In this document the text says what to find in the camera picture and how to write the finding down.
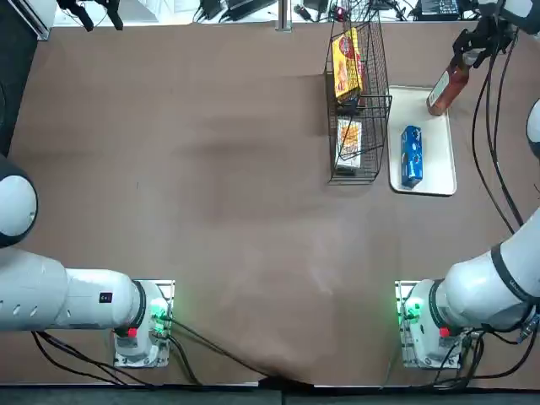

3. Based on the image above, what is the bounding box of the dark blue chocolate cookie box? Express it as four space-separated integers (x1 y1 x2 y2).
335 90 362 116

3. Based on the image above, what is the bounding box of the small black power brick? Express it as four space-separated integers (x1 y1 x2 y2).
197 0 225 21

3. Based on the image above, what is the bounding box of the brown tea bottle white cap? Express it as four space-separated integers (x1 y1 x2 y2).
426 49 472 117

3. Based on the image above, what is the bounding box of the black base cable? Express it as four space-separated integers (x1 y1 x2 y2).
166 316 316 387

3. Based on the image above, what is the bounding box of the aluminium post with bracket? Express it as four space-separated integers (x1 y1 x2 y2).
275 0 295 32

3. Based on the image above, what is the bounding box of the black wire shelf rack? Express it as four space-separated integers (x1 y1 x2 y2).
327 16 393 186

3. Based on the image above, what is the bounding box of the black labelled power adapter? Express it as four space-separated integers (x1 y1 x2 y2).
415 0 462 19

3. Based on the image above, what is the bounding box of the cream plastic tray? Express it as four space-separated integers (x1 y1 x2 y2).
387 84 458 197

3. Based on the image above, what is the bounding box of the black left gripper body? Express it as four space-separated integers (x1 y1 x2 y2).
57 0 122 9

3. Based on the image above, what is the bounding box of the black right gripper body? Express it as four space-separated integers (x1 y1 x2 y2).
476 0 519 47

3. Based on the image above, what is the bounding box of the yellow biscuit box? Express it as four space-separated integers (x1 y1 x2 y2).
332 27 365 100

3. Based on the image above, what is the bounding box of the aluminium profile bar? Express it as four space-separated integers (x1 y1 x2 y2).
16 0 59 42

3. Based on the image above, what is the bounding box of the white orange cracker box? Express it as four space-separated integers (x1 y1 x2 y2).
335 118 364 170

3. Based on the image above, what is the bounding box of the blue Oreo cookie box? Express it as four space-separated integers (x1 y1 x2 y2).
399 124 424 189

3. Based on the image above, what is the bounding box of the large black power brick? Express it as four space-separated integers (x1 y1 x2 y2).
225 0 278 13

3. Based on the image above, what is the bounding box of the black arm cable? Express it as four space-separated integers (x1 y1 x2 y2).
488 31 527 227
471 58 516 235

